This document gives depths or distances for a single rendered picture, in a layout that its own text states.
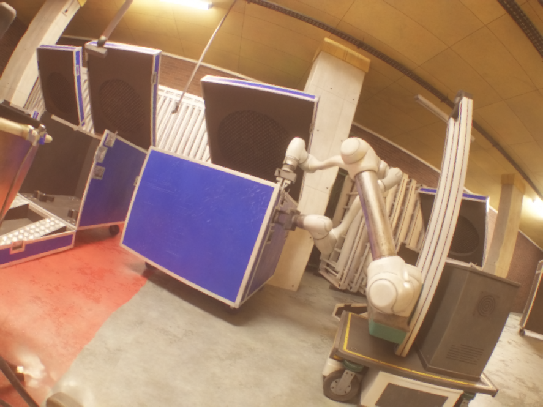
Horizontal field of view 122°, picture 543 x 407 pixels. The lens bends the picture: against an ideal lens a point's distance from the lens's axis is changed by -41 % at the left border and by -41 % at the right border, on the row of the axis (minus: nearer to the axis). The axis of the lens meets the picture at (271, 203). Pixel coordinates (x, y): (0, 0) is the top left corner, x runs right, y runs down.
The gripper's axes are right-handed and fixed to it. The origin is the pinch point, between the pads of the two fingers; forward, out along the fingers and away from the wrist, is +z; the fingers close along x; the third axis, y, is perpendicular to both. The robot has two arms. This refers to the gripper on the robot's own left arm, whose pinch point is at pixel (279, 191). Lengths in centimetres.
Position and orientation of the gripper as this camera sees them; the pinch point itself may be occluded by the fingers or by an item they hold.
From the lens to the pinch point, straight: 156.9
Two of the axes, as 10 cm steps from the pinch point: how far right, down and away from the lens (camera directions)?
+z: -3.6, 9.1, -2.0
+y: -1.4, -2.7, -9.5
